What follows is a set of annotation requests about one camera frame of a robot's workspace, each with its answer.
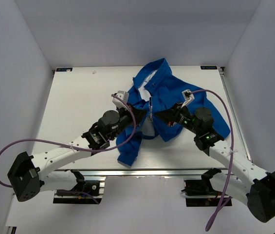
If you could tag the left corner label sticker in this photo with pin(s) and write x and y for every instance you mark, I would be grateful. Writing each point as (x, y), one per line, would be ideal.
(64, 69)

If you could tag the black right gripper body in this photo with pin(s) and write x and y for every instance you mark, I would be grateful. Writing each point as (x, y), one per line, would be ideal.
(179, 116)

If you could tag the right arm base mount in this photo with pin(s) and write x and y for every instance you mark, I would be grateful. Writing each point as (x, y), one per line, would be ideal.
(198, 194)

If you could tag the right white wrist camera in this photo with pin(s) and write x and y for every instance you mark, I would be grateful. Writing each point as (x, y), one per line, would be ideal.
(188, 97)

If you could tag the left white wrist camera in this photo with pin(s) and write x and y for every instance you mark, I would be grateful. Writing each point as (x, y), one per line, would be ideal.
(120, 100)

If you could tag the right corner label sticker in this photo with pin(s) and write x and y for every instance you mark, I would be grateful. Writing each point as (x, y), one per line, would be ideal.
(208, 67)

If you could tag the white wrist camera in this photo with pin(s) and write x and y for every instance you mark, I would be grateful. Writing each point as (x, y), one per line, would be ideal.
(120, 100)
(188, 97)

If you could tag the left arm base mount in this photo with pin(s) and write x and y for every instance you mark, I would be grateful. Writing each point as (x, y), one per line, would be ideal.
(89, 192)

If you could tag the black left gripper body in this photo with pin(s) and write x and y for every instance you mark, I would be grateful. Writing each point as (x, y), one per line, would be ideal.
(126, 118)

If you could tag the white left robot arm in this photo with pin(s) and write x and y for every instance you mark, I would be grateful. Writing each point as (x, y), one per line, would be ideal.
(31, 174)

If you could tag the aluminium front rail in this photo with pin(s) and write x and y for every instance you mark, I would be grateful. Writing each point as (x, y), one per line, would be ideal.
(147, 172)

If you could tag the aluminium rail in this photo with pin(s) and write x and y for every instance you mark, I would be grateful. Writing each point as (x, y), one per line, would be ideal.
(233, 111)
(147, 172)

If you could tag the aluminium right side rail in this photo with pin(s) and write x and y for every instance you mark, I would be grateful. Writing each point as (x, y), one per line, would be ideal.
(233, 111)

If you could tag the corner label sticker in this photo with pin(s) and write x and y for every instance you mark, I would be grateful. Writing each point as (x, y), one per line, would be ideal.
(208, 67)
(64, 69)

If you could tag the blue zip jacket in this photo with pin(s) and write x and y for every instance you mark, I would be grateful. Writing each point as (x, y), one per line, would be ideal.
(156, 89)

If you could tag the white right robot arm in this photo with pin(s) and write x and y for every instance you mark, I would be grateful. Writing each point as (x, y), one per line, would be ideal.
(253, 186)

